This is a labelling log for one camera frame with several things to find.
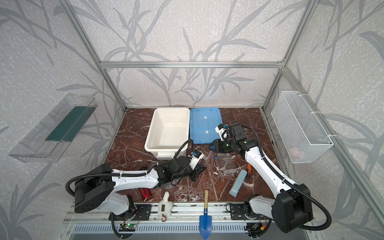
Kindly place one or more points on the clear wall shelf green liner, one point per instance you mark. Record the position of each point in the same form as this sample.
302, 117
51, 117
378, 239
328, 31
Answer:
47, 142

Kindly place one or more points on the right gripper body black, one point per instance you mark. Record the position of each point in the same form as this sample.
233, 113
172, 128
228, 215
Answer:
218, 145

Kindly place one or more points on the red spray bottle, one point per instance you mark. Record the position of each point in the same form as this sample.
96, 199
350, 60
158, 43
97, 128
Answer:
146, 194

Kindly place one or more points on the white plastic storage bin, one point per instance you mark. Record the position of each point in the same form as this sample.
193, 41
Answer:
169, 129

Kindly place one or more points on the green circuit board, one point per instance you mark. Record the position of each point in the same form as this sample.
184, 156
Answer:
128, 227

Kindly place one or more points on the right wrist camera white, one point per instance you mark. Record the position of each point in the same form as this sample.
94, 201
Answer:
223, 132

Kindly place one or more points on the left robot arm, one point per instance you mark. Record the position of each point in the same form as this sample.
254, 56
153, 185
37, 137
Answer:
99, 188

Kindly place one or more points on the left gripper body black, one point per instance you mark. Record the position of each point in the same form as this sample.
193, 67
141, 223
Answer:
191, 170

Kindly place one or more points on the blue garden trowel wooden handle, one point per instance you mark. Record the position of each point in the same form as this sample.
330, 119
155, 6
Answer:
205, 220

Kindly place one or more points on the blue plastic bin lid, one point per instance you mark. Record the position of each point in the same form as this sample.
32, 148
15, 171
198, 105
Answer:
203, 122

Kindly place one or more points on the white plastic figurine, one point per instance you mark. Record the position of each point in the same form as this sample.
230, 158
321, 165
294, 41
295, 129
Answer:
165, 207

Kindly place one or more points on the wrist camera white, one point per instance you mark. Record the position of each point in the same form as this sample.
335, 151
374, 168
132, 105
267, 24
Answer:
195, 157
223, 132

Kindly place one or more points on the teal grey rectangular box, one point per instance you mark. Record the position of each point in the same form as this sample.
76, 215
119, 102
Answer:
238, 183

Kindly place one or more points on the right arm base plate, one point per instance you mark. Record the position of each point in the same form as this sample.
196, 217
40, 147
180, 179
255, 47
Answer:
237, 212

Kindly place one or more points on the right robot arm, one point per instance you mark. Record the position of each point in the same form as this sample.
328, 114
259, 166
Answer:
292, 205

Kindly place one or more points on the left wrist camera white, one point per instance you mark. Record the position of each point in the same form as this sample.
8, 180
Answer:
195, 157

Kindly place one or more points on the white wire mesh basket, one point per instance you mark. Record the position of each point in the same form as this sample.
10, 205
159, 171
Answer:
304, 137

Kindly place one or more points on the clear acrylic test tube rack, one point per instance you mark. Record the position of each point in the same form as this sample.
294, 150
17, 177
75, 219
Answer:
228, 164

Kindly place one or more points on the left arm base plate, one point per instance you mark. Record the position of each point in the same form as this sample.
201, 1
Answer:
140, 213

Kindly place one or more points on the aluminium front rail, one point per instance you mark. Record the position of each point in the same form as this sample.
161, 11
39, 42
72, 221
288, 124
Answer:
182, 212

